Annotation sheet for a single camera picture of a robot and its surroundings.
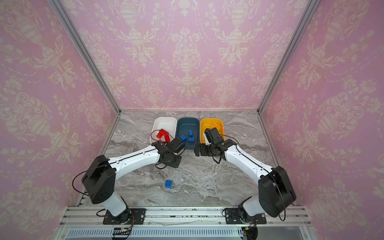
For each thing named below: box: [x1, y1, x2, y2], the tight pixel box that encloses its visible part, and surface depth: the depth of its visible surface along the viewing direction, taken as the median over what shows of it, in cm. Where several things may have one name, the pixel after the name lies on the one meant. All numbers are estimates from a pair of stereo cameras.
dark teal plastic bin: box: [176, 117, 200, 150], surface depth 109 cm
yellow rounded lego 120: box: [211, 122, 221, 131], surface depth 110 cm
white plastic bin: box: [149, 116, 178, 144], surface depth 112 cm
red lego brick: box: [156, 128, 171, 143], surface depth 105 cm
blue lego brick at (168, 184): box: [164, 180, 173, 189], surface depth 84 cm
